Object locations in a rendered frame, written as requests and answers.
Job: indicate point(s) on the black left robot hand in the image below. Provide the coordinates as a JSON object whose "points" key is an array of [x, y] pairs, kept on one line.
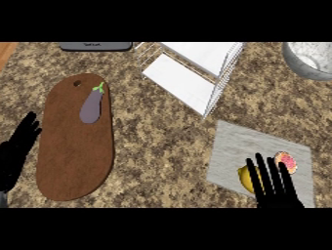
{"points": [[11, 153]]}

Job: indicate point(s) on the grey speckled bowl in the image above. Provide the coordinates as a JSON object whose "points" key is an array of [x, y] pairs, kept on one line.
{"points": [[318, 60]]}

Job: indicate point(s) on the yellow lemon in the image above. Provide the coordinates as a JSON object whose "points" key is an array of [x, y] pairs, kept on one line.
{"points": [[245, 178]]}

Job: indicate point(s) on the grey placemat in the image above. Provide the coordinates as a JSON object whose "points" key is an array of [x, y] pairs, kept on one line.
{"points": [[251, 153]]}

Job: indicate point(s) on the brown wooden cutting board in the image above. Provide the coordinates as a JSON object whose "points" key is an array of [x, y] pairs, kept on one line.
{"points": [[76, 136]]}

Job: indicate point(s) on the purple eggplant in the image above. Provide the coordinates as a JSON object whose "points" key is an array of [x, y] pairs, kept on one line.
{"points": [[92, 105]]}

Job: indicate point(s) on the pink halved fruit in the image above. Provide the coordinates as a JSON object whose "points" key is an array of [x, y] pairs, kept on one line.
{"points": [[287, 161]]}

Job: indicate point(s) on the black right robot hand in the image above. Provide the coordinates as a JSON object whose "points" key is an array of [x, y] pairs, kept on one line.
{"points": [[276, 188]]}

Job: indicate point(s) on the dark grey appliance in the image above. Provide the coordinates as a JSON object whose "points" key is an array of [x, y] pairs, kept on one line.
{"points": [[97, 46]]}

